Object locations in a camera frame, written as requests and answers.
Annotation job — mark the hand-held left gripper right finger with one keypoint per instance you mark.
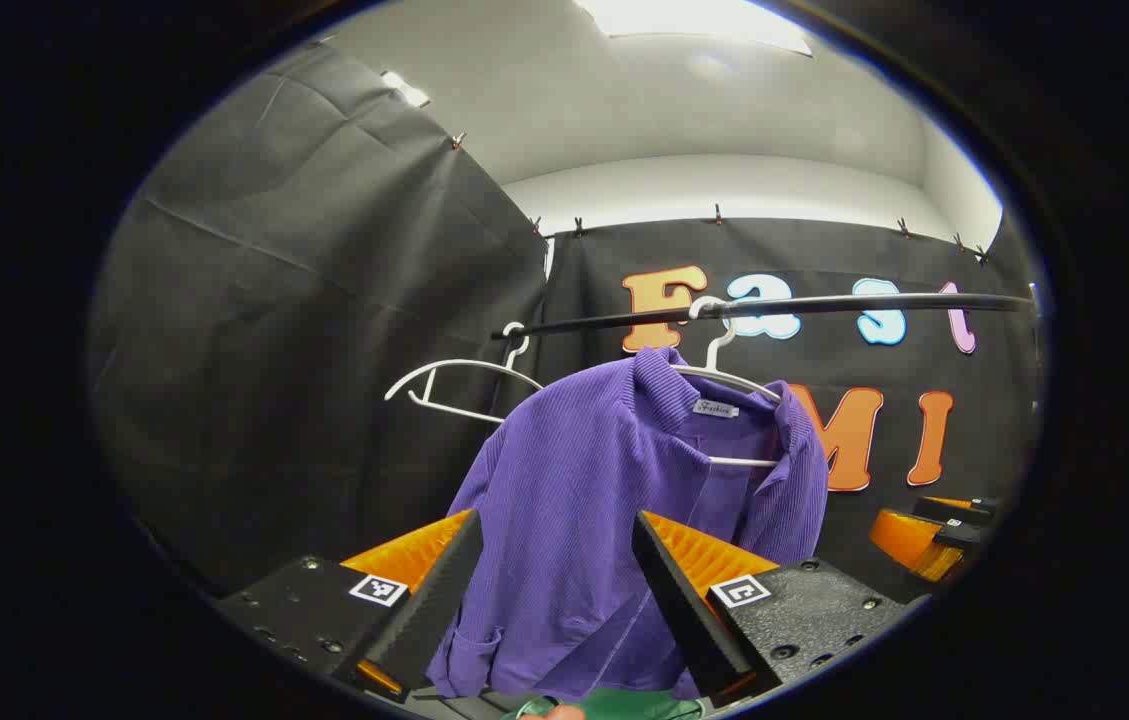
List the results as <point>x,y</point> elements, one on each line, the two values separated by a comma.
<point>684,610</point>

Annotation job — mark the green laundry hamper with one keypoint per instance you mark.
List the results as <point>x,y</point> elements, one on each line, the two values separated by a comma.
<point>644,704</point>

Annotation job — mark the large ceiling light panel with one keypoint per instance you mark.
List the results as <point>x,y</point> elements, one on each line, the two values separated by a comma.
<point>694,20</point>

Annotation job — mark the white clothes hanger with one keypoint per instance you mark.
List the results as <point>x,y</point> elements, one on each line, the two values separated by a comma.
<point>719,350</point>
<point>464,362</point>

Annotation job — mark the plain black side cloth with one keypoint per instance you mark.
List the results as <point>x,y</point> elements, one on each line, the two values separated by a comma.
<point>304,350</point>

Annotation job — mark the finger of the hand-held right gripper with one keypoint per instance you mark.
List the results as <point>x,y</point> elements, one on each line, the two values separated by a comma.
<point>909,540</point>
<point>959,508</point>

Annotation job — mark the purple ribbed shirt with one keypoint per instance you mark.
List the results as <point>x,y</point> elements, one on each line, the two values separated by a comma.
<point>564,500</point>

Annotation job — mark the small ceiling light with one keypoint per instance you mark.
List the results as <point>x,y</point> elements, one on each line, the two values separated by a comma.
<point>406,89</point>

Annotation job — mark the black clothes rail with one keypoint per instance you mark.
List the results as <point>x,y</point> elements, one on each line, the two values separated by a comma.
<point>824,305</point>

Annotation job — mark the black backdrop cloth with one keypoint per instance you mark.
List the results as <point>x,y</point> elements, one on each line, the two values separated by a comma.
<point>584,280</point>

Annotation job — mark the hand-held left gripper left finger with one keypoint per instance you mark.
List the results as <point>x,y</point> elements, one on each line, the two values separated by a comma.
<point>434,600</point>

